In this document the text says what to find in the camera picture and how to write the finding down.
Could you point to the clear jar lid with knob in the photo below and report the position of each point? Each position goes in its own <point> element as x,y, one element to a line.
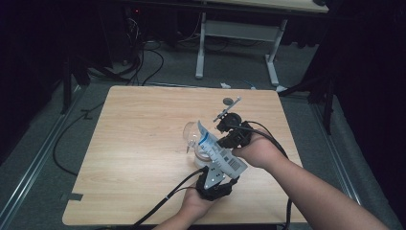
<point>191,132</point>

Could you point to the person's right hand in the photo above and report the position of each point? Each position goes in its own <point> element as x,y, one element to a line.
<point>261,151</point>

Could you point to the white and blue pouch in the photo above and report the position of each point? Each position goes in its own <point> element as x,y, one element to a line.
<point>220,156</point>

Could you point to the person's left hand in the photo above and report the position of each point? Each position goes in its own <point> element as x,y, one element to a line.
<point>193,206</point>

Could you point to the grey tape strip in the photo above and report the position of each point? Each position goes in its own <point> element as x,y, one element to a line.
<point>72,196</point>

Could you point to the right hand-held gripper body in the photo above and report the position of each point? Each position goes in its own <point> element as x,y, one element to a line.
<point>241,137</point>

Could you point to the dark round table grommet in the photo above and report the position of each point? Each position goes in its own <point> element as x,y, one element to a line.
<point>227,102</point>

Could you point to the metal floor rail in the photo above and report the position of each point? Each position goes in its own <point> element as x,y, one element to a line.
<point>35,163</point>
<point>335,150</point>

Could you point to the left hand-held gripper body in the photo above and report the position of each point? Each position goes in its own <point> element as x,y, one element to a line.
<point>212,190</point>

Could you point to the desk with white metal legs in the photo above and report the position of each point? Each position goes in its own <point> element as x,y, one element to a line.
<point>239,30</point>

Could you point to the black stand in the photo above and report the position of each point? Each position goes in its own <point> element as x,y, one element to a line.
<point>67,86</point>
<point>328,105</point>

